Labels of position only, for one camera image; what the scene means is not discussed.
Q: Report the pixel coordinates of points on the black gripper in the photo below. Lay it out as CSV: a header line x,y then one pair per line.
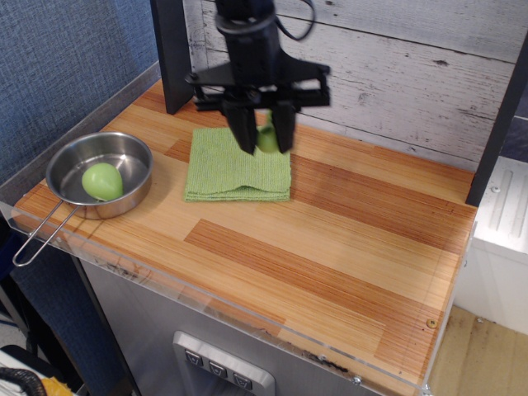
x,y
259,75

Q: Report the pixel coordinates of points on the green handled grey spatula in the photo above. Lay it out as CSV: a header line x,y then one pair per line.
x,y
266,136

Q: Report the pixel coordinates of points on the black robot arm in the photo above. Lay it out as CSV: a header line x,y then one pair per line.
x,y
248,11

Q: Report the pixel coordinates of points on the green folded towel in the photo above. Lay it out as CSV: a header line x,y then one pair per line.
x,y
220,171

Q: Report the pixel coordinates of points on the green pear toy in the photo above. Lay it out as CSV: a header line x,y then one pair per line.
x,y
103,182

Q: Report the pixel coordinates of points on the clear acrylic edge guard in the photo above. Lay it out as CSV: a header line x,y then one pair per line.
x,y
350,290

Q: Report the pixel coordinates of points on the silver button panel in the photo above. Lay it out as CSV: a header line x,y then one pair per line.
x,y
209,370

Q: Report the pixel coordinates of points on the white ribbed box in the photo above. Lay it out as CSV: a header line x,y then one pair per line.
x,y
502,214

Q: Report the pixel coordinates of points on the yellow object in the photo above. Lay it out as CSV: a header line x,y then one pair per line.
x,y
53,387

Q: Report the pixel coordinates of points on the dark grey left post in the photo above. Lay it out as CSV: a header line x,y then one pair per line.
x,y
173,52

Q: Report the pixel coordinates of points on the dark grey post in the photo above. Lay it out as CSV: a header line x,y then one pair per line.
x,y
173,52
507,110

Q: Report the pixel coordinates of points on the steel pan with wire handle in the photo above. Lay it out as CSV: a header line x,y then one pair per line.
x,y
130,155

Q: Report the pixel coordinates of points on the dark grey right post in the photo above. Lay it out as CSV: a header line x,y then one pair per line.
x,y
507,110

